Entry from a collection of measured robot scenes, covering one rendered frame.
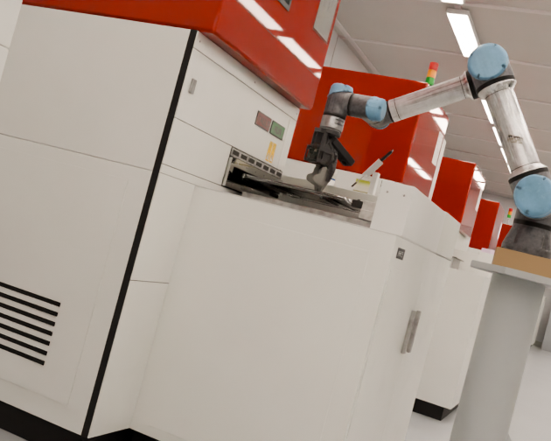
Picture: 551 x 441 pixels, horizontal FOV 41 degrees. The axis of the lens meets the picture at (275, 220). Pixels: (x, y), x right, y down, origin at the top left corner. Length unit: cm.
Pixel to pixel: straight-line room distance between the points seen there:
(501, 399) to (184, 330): 96
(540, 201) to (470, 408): 65
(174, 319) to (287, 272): 38
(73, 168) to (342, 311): 86
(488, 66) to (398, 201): 52
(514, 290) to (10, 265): 148
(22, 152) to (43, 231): 26
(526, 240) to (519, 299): 18
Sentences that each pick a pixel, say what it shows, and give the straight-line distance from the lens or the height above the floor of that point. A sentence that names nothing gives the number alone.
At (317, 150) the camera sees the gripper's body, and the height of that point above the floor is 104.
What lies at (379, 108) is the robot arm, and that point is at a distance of 234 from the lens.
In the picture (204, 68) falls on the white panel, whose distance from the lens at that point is 210.
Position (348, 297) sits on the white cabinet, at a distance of 196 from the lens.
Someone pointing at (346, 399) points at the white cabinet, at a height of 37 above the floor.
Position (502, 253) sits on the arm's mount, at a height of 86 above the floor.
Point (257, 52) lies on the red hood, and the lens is 227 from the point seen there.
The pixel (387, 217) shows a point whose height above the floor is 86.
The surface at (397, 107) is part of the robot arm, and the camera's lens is 245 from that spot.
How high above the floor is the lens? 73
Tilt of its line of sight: 1 degrees up
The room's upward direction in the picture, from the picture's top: 15 degrees clockwise
